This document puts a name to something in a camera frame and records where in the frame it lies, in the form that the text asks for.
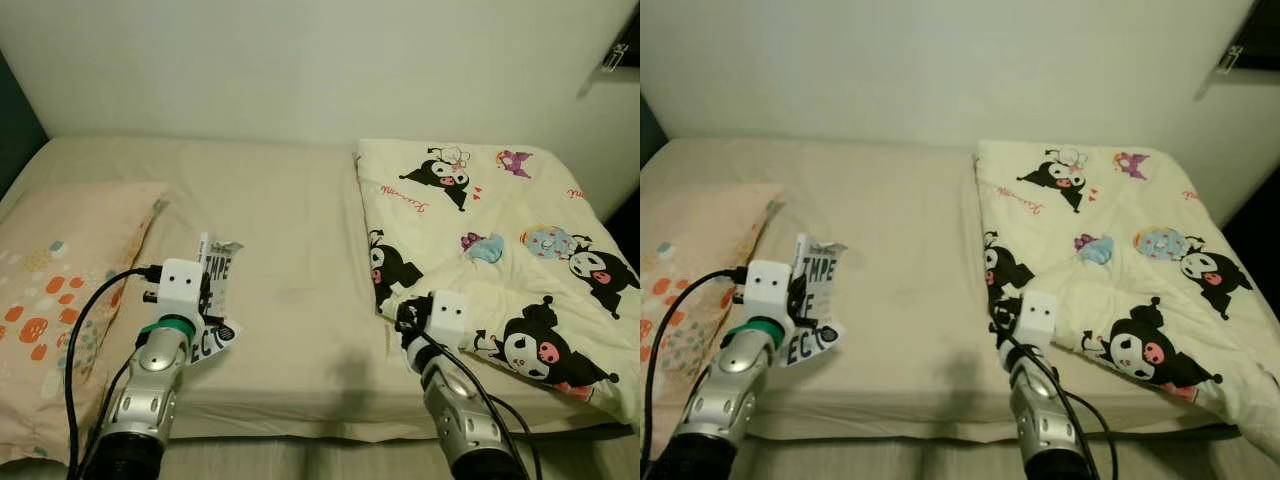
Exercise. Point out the cream cartoon print blanket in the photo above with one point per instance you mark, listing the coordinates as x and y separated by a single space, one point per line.
1140 200
500 200

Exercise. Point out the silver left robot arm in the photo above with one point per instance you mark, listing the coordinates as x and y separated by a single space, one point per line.
145 390
730 395

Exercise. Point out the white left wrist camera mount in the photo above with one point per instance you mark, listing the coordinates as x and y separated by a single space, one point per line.
770 290
180 285

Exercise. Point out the beige bed mattress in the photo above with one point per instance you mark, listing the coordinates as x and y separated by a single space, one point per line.
290 230
900 230

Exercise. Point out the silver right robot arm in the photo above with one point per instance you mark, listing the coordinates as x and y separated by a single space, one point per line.
1045 420
460 410

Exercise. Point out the white book with blue letters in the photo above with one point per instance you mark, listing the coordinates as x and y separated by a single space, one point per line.
825 275
222 270

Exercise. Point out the dark padded headboard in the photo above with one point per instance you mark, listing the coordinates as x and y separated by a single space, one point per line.
648 120
15 130

